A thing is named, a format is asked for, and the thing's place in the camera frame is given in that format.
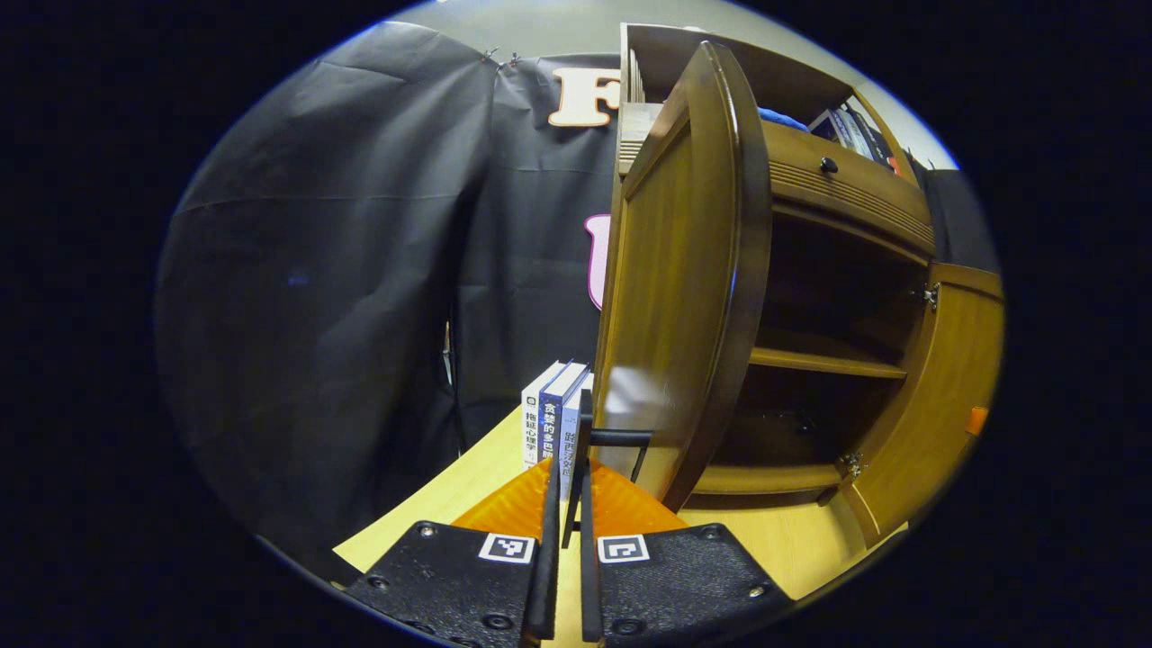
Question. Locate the book with pale grey spine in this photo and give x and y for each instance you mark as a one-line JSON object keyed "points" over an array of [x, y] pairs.
{"points": [[853, 135]]}

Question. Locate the dark blue spine book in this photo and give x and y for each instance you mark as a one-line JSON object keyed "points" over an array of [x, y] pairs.
{"points": [[550, 423]]}

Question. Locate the blue folded towel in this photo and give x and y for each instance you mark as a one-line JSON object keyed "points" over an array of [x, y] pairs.
{"points": [[781, 118]]}

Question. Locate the light blue spine book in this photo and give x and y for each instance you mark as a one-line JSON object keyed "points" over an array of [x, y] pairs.
{"points": [[571, 432]]}

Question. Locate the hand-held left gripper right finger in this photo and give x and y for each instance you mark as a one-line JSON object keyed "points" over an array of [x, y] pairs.
{"points": [[589, 576]]}

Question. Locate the wooden cabinet drawer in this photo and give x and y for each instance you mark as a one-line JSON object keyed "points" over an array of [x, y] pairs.
{"points": [[855, 193]]}

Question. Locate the black round drawer knob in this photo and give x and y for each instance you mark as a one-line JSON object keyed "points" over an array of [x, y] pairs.
{"points": [[829, 166]]}

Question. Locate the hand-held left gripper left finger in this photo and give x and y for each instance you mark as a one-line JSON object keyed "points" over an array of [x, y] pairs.
{"points": [[544, 558]]}

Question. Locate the wooden cabinet door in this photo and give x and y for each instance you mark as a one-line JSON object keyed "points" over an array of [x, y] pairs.
{"points": [[684, 315], [936, 405]]}

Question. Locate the black book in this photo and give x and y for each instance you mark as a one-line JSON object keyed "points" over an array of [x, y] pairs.
{"points": [[877, 144]]}

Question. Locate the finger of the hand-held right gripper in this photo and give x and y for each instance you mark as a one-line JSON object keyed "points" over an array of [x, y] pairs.
{"points": [[976, 420]]}

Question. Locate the wooden double-door shoe cabinet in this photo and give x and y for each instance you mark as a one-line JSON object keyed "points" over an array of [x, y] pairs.
{"points": [[810, 360]]}

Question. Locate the book with dark blue cover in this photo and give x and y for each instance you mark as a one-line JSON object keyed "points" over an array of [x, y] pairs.
{"points": [[826, 126]]}

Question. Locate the black backdrop cloth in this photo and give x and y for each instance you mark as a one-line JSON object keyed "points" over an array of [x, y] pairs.
{"points": [[315, 270]]}

